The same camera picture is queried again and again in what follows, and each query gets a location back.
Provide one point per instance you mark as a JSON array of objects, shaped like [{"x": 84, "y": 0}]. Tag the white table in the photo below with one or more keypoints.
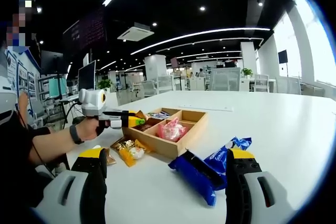
[{"x": 262, "y": 134}]

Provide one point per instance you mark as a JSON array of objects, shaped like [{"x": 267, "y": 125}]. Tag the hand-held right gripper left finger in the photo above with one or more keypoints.
[{"x": 89, "y": 182}]

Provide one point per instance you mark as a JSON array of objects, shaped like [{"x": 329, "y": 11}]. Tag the silver laptop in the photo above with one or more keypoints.
[{"x": 86, "y": 75}]

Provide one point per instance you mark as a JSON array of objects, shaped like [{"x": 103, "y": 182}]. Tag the small potted plant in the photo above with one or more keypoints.
[{"x": 246, "y": 72}]

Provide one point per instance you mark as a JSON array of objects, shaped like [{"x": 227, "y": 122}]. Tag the narrow bright window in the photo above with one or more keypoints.
[{"x": 291, "y": 40}]

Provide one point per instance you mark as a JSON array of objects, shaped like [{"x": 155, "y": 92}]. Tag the dark blue cookie pack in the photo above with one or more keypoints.
[{"x": 189, "y": 174}]

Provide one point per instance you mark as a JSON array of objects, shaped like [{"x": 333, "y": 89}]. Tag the wooden divided container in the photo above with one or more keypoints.
[{"x": 157, "y": 145}]

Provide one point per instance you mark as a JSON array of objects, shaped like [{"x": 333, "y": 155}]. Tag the ceiling air conditioner unit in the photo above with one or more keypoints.
[{"x": 136, "y": 32}]

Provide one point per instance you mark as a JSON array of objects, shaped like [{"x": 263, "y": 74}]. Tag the blue cookie pack white print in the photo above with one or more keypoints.
[{"x": 216, "y": 159}]

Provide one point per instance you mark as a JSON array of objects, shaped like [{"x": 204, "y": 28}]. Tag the person's black shirt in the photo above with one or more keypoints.
[{"x": 13, "y": 161}]

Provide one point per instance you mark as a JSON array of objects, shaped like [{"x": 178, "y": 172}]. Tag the white chest device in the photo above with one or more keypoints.
[{"x": 6, "y": 95}]

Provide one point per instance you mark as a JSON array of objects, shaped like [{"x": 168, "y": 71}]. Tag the black wristband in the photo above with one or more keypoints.
[{"x": 76, "y": 134}]

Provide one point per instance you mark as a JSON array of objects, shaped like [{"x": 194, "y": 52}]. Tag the hanging dark display screen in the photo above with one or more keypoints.
[{"x": 89, "y": 30}]

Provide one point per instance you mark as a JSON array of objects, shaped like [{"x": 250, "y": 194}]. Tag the orange marshmallow packet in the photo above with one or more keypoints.
[{"x": 126, "y": 157}]

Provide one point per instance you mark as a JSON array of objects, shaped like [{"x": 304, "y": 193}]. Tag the frosted desk partition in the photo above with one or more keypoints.
[{"x": 225, "y": 78}]

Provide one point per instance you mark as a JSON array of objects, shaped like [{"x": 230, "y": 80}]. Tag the blue white wall poster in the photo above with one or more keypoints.
[{"x": 22, "y": 77}]

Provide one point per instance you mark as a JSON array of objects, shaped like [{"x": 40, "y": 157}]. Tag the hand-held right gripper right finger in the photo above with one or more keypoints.
[{"x": 236, "y": 187}]

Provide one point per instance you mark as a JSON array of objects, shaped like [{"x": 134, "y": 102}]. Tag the black monitor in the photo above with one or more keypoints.
[{"x": 52, "y": 62}]

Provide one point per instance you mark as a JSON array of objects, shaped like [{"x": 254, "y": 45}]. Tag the person's left hand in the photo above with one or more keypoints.
[{"x": 88, "y": 129}]

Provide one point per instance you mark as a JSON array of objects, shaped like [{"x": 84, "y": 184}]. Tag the wide bright window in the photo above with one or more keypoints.
[{"x": 320, "y": 51}]

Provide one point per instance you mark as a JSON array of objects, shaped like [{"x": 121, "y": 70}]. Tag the teal panel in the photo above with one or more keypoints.
[{"x": 56, "y": 87}]

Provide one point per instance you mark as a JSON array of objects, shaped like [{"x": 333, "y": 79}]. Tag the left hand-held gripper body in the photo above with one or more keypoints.
[{"x": 92, "y": 103}]

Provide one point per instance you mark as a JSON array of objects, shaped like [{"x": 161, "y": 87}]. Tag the large potted plant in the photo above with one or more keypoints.
[{"x": 105, "y": 83}]

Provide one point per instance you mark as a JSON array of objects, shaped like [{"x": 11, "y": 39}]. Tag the curved ceiling light strip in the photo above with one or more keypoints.
[{"x": 210, "y": 31}]

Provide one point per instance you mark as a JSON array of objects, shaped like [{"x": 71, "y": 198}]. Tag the white cabinet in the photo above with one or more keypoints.
[{"x": 197, "y": 83}]

